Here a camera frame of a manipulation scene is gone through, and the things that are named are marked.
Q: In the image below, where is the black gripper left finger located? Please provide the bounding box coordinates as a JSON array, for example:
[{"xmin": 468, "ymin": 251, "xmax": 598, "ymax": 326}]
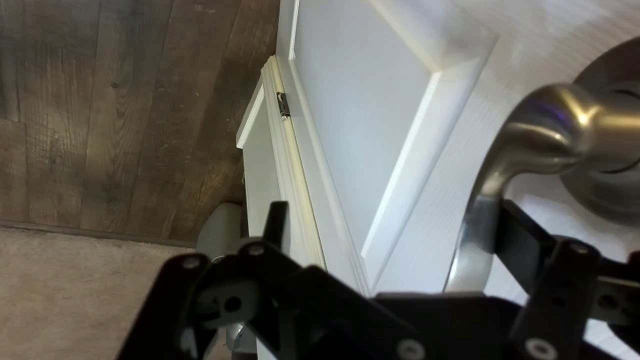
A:
[{"xmin": 118, "ymin": 201, "xmax": 427, "ymax": 360}]

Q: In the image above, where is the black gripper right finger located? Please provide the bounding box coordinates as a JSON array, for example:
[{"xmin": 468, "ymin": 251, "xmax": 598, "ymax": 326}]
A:
[{"xmin": 494, "ymin": 199, "xmax": 640, "ymax": 360}]

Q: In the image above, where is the silver door lever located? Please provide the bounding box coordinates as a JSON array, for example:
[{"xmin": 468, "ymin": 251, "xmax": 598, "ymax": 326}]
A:
[{"xmin": 443, "ymin": 38, "xmax": 640, "ymax": 292}]

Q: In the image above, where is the white door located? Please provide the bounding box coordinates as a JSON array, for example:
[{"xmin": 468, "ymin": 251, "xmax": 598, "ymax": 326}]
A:
[{"xmin": 237, "ymin": 0, "xmax": 640, "ymax": 294}]

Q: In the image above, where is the metal door hinge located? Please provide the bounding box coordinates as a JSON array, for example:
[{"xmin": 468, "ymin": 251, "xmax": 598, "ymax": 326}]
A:
[{"xmin": 275, "ymin": 92, "xmax": 289, "ymax": 115}]

